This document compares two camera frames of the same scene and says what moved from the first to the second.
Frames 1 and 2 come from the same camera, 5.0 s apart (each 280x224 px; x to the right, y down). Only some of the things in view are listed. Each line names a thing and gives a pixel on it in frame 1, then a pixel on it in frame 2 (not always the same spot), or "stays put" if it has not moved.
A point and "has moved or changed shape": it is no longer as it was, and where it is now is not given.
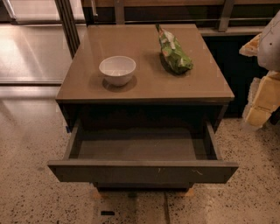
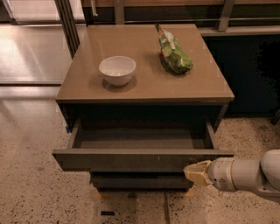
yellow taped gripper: (270, 48) to (220, 174)
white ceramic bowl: (117, 70) stays put
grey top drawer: (143, 150) has moved or changed shape
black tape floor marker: (107, 213) stays put
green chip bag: (172, 56) stays put
